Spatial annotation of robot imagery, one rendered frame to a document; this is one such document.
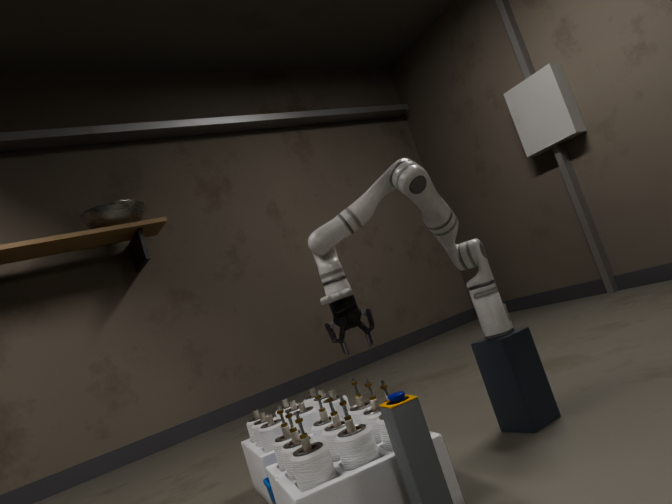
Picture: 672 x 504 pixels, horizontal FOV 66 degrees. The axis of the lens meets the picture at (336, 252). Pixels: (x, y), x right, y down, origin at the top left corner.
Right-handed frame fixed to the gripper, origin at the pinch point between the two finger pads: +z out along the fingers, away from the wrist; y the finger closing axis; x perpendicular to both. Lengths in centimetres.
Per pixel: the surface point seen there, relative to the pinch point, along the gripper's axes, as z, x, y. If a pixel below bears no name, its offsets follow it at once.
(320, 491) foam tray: 24.7, 29.5, 14.4
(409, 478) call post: 27.2, 30.7, -5.8
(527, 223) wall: -21, -339, -127
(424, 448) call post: 22.2, 30.6, -11.1
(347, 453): 21.1, 20.7, 7.9
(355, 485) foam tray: 27.0, 25.7, 7.3
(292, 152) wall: -158, -316, 49
